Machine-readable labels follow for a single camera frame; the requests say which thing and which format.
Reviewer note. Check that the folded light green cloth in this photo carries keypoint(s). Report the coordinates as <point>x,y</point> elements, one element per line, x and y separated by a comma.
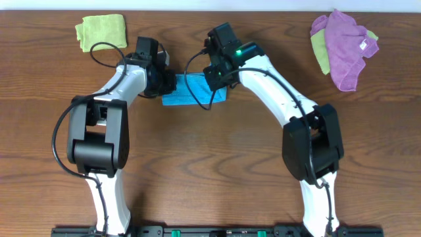
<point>109,28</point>

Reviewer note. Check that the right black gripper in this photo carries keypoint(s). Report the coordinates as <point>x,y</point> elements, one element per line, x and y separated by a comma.
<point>209,72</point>

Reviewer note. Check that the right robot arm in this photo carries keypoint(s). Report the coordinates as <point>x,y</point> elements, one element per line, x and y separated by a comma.
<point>311,143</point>

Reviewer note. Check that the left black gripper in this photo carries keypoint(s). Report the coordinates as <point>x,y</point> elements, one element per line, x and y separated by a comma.
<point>168,83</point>

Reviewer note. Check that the light green cloth under pile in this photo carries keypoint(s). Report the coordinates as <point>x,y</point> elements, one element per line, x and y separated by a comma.
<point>320,51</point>

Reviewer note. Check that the purple microfiber cloth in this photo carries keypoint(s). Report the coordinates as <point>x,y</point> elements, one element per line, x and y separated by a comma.
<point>348,44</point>

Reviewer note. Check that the blue microfiber cloth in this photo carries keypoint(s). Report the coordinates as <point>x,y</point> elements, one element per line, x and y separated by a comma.
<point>199,87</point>

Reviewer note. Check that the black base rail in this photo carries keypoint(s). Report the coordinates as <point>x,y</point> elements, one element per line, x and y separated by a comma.
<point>277,231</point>

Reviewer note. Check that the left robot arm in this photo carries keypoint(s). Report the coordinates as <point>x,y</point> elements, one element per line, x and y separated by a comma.
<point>98,133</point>

